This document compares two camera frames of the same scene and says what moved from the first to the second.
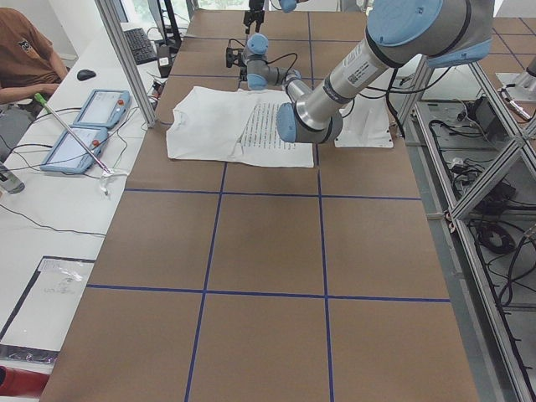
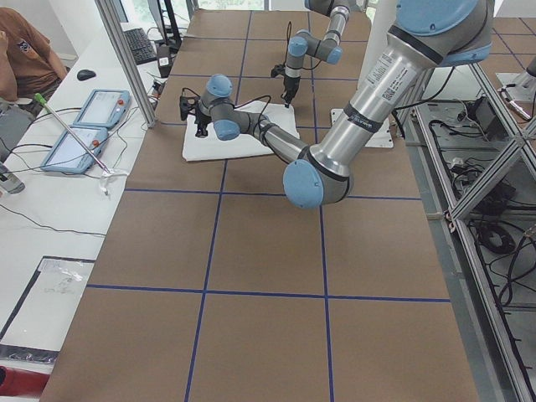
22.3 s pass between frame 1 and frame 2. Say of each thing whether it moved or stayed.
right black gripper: moved
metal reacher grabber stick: stayed
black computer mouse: stayed
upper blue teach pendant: stayed
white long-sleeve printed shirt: moved
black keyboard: stayed
